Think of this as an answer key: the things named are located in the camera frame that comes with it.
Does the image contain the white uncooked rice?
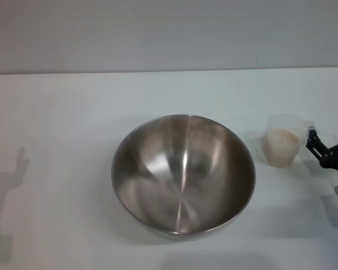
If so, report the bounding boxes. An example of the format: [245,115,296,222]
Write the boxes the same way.
[264,128,299,168]

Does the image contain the clear plastic measuring cup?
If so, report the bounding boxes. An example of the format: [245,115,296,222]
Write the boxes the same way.
[261,112,318,169]

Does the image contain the stainless steel mixing bowl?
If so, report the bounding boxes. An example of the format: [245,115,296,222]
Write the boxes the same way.
[110,114,256,240]

